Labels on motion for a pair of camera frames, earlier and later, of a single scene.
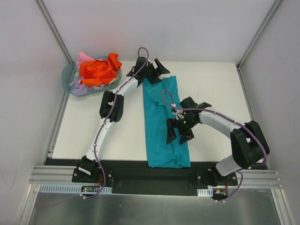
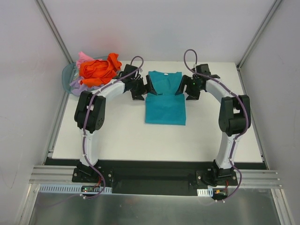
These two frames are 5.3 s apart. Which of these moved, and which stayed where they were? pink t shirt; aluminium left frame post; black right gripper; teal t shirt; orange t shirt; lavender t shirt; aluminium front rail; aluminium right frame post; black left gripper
Moved: teal t shirt; black right gripper; black left gripper
Stayed: pink t shirt; lavender t shirt; aluminium front rail; aluminium right frame post; aluminium left frame post; orange t shirt
